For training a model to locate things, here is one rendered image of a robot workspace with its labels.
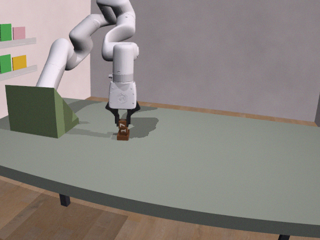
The brown wooden number cube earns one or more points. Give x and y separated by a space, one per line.
123 131
122 124

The brown wooden tray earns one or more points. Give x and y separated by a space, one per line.
123 137

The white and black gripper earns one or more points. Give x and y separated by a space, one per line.
122 96

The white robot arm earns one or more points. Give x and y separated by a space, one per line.
62 57

